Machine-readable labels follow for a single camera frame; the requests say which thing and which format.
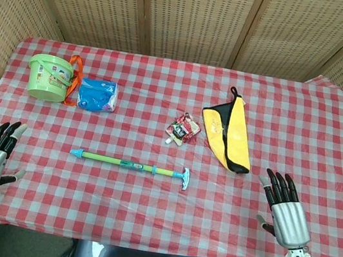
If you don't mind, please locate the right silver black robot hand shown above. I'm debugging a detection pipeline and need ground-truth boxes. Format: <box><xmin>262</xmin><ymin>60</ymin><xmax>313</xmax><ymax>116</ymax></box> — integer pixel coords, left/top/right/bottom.
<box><xmin>248</xmin><ymin>167</ymin><xmax>321</xmax><ymax>254</ymax></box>

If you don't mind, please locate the green toy water pump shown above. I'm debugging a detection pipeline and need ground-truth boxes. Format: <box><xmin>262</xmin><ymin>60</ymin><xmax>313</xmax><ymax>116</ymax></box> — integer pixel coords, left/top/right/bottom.
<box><xmin>81</xmin><ymin>151</ymin><xmax>193</xmax><ymax>193</ymax></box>

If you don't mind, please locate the yellow black cloth pouch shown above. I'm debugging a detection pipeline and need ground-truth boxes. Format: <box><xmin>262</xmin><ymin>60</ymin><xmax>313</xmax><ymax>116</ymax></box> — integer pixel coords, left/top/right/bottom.
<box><xmin>193</xmin><ymin>82</ymin><xmax>263</xmax><ymax>175</ymax></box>

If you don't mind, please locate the green plastic bucket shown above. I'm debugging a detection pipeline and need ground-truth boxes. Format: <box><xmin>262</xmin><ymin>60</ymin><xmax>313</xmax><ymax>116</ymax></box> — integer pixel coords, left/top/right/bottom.
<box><xmin>23</xmin><ymin>51</ymin><xmax>76</xmax><ymax>105</ymax></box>

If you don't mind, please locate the blue tissue pack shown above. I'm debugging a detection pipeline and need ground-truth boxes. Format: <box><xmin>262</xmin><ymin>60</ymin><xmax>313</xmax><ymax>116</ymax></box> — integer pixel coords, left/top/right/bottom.
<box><xmin>75</xmin><ymin>76</ymin><xmax>121</xmax><ymax>115</ymax></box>

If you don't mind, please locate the red snack pouch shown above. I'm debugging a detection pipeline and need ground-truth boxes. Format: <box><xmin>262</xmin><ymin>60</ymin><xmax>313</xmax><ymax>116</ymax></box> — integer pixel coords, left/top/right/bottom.
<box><xmin>162</xmin><ymin>109</ymin><xmax>202</xmax><ymax>149</ymax></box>

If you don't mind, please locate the red white checkered tablecloth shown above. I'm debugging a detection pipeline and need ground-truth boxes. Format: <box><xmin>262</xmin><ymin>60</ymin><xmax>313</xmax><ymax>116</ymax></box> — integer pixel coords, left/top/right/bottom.
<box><xmin>0</xmin><ymin>31</ymin><xmax>343</xmax><ymax>257</ymax></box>

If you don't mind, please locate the orange ribbon strap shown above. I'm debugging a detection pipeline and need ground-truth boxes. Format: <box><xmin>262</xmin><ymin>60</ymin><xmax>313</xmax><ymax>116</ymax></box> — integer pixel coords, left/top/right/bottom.
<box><xmin>63</xmin><ymin>53</ymin><xmax>87</xmax><ymax>108</ymax></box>

